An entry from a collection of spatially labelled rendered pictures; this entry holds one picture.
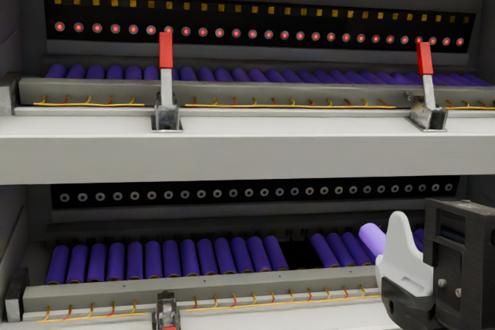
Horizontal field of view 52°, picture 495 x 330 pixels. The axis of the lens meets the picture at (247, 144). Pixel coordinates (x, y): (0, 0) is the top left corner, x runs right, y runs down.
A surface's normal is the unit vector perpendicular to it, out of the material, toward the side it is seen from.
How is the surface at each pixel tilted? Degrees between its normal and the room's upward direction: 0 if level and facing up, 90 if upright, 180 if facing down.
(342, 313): 15
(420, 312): 87
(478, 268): 90
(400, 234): 90
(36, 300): 105
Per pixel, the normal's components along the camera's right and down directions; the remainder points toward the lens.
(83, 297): 0.19, 0.40
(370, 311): 0.07, -0.92
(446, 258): -0.98, 0.00
